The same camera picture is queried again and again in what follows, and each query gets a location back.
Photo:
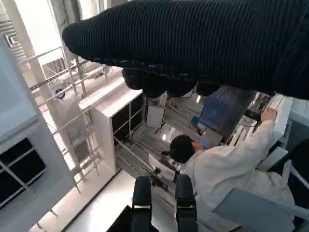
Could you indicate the right robot hand black glove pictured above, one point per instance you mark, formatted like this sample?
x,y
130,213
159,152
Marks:
x,y
193,43

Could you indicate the computer monitor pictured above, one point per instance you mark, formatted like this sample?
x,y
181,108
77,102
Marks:
x,y
217,113

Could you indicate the grey chair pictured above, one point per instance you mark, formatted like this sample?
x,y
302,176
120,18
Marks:
x,y
253,210

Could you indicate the white desk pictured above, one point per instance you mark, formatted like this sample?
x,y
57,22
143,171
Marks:
x,y
282,113

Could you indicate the left robot hand blue tape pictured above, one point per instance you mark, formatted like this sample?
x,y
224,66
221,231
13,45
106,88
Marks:
x,y
142,193

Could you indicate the white framed cabinet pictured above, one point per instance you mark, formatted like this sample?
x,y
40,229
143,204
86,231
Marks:
x,y
103,125
14,108

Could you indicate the white board on stand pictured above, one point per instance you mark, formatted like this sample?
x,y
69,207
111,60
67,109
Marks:
x,y
154,116

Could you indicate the person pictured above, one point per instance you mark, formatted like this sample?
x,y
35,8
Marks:
x,y
229,174

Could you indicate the white metal pipe frame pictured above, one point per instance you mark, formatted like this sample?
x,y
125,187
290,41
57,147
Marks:
x,y
83,87

